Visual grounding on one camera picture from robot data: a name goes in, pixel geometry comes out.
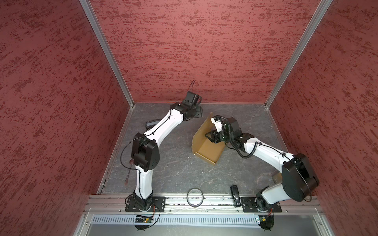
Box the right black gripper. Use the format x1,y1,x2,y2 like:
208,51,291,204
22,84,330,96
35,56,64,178
205,128,234,143

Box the brown cardboard box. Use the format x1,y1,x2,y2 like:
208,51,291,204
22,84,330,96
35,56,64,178
192,112,225,165

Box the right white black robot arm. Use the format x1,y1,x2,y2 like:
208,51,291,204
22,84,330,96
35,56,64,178
205,115,320,212

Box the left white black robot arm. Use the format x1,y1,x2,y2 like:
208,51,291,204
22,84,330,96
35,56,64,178
131,102,203,211

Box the black desk calculator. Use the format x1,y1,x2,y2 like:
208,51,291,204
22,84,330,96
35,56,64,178
145,119,160,131

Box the jar with pink lid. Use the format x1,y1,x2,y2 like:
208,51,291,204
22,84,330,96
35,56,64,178
272,173,283,184

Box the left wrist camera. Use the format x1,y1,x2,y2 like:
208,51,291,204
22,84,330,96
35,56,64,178
182,91,202,107

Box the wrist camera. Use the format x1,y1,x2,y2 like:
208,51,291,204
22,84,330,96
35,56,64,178
211,117,223,133
182,91,202,107

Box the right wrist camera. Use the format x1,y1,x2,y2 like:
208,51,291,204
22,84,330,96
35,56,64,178
211,117,223,133

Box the black rubber ring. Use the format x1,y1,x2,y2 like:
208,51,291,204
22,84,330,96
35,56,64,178
186,188,204,208

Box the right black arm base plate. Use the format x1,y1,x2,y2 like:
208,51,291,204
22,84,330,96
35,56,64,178
240,197,282,213

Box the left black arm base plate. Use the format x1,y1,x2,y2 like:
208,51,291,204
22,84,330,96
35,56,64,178
125,196,166,213

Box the aluminium front rail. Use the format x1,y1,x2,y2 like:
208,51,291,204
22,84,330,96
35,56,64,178
84,194,325,215

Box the white perforated cable duct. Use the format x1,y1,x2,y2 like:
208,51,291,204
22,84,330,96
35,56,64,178
91,214,260,228

